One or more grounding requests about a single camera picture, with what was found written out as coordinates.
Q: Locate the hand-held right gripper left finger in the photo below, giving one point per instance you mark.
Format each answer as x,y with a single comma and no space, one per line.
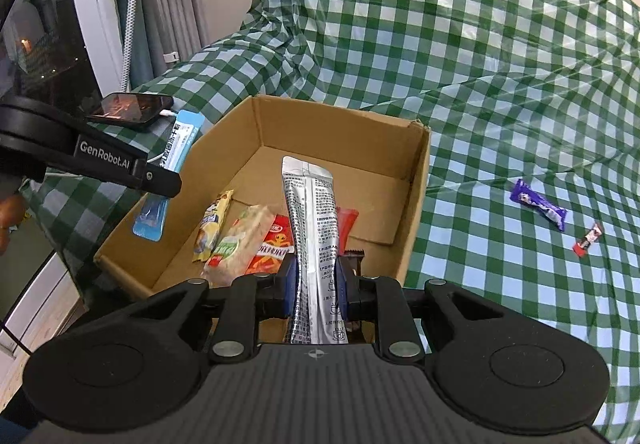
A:
287,286

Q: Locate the silver foil packet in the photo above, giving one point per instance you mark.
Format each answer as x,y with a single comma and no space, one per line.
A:
310,224

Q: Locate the orange red snack packet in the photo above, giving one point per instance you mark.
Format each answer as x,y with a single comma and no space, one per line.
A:
270,244

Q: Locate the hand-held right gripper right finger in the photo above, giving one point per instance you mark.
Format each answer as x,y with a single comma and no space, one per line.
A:
344,286

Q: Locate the yellow snack packet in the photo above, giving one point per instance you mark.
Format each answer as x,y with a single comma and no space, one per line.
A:
212,224

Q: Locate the clear green peanut packet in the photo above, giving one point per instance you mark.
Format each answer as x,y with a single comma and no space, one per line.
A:
240,239

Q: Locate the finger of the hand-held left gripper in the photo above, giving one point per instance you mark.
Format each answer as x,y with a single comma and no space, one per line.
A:
157,179

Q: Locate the brown cardboard box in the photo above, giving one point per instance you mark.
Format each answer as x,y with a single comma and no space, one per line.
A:
330,134

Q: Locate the light blue snack packet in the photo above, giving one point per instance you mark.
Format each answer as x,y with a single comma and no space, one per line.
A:
182,134

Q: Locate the small brown red candy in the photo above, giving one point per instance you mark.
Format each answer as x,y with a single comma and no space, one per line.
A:
589,239

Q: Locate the purple snack bar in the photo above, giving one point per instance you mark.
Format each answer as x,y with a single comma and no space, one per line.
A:
530,198

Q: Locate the black smartphone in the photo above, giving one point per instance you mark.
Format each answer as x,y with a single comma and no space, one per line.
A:
130,108

